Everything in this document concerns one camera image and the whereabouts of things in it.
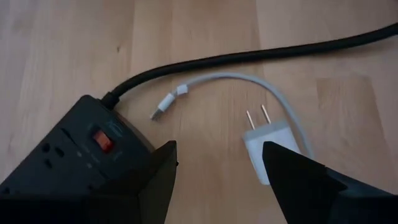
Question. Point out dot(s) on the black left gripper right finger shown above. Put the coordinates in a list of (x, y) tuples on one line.
[(298, 186)]

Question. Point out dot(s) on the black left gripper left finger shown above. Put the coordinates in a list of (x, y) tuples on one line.
[(149, 186)]

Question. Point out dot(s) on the white USB charger adapter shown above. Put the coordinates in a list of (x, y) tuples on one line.
[(267, 137)]

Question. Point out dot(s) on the black power strip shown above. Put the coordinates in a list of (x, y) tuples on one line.
[(77, 149)]

